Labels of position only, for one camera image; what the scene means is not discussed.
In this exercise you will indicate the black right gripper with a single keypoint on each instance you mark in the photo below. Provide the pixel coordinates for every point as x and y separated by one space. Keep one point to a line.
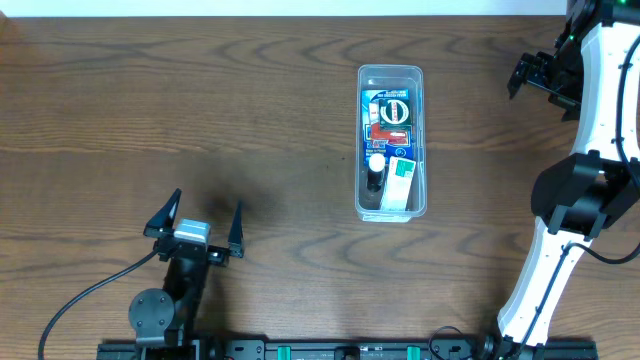
538 73

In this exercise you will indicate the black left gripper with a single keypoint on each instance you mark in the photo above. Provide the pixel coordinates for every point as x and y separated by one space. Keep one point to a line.
215 253

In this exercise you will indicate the dark green round-logo box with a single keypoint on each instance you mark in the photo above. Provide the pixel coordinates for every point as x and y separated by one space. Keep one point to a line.
395 114

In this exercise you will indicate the red and green medicine box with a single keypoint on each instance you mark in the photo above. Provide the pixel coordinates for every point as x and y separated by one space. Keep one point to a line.
392 136

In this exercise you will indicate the white and green medicine box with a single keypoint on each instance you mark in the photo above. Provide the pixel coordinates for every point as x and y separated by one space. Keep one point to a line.
398 184

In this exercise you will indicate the blue Kool Fever box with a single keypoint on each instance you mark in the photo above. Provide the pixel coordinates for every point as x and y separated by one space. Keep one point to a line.
381 146

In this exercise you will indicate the dark bottle with white cap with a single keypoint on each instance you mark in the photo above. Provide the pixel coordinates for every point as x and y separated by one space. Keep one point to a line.
375 172

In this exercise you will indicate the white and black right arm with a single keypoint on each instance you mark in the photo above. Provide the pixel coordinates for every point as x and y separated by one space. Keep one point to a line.
593 75

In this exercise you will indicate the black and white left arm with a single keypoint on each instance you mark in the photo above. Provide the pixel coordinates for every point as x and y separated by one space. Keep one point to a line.
164 318

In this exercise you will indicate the clear plastic container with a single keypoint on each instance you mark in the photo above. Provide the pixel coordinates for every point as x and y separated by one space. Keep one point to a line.
367 203

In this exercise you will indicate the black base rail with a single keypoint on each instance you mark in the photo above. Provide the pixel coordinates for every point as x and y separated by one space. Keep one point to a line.
440 348

